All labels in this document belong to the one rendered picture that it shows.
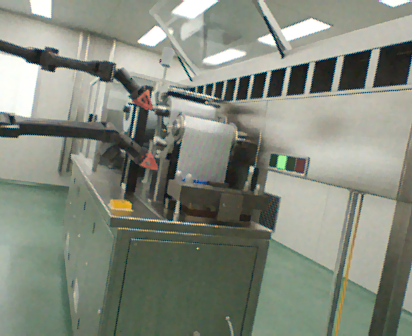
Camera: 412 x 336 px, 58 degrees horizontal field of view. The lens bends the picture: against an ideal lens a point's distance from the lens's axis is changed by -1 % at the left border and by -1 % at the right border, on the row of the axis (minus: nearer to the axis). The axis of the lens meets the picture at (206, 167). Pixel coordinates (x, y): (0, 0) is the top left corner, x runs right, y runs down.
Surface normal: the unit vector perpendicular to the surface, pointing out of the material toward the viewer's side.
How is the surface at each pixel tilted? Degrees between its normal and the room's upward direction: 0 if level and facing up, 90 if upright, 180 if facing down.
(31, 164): 90
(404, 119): 90
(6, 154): 90
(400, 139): 90
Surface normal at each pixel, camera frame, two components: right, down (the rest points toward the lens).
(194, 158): 0.38, 0.12
